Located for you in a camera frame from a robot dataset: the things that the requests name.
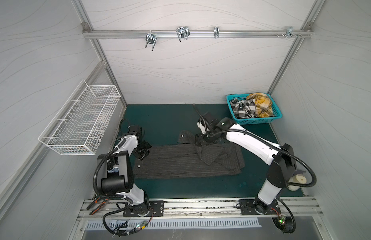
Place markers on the metal bracket clamp right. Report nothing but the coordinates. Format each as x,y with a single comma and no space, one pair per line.
289,33

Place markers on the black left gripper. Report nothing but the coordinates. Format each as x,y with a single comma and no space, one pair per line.
140,156

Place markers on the small metal ring clamp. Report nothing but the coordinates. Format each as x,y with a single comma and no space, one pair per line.
216,32

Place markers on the dark grey striped shirt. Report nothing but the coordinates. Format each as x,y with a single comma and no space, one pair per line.
186,159

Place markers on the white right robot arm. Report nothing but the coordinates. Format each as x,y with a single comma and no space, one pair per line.
280,158

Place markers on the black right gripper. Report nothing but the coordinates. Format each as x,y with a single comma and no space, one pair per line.
202,139

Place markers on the orange handled pliers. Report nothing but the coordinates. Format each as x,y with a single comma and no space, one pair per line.
96,205

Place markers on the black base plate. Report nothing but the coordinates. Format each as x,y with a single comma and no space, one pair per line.
248,207
154,208

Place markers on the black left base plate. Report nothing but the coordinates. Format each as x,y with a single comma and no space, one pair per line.
154,208

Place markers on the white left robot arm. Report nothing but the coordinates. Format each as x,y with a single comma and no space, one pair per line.
113,177

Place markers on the white tape roll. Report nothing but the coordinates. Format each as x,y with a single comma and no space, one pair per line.
299,179

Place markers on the white wire basket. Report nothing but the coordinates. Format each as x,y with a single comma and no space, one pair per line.
79,126

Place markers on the yellow plaid shirt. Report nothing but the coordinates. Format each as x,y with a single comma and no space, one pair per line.
263,105

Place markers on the black white plaid shirt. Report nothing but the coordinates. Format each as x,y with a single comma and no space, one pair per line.
243,109

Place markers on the metal u-bolt clamp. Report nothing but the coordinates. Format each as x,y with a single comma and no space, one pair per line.
182,33
151,39

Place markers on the metal u-bolt clamp middle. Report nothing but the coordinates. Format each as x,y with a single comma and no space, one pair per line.
182,33

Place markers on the aluminium top rail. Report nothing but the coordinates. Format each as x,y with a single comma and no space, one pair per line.
194,34

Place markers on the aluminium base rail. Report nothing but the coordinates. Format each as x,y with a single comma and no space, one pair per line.
225,208

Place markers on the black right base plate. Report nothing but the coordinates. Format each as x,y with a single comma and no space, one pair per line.
248,207

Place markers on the white slotted cable duct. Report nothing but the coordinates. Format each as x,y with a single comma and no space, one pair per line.
168,224

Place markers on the teal plastic basket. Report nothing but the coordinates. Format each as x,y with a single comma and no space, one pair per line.
276,111

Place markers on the metal u-bolt clamp left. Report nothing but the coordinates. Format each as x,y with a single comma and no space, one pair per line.
151,39

